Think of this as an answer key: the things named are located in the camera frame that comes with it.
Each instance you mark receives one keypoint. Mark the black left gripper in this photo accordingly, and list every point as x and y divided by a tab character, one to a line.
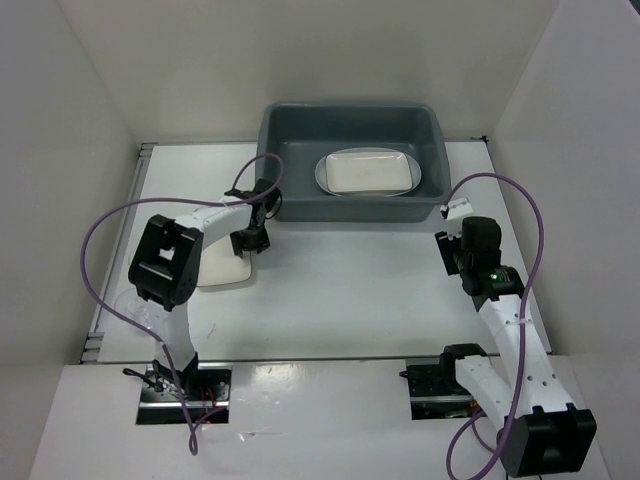
239	244

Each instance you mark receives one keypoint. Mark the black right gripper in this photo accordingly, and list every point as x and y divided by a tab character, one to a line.
446	245

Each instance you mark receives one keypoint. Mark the rectangular white plate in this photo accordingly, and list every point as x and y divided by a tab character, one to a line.
220	266
356	172

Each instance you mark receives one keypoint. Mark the large oval white plate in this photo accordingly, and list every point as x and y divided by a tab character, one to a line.
415	170

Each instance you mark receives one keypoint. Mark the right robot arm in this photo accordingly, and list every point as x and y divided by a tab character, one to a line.
539	428

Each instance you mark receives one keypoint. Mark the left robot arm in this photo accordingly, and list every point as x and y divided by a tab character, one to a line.
166	266

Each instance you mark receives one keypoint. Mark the grey plastic bin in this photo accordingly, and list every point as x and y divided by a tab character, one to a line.
295	136

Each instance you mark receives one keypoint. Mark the clear glass cup front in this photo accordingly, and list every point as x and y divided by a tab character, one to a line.
141	312

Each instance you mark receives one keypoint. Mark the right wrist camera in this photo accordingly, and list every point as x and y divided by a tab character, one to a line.
453	213

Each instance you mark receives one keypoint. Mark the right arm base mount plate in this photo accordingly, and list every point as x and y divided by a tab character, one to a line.
432	395

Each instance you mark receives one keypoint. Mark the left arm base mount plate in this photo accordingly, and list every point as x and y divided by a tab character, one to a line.
208	400

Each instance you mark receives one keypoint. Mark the aluminium table edge rail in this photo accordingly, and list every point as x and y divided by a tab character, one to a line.
109	290

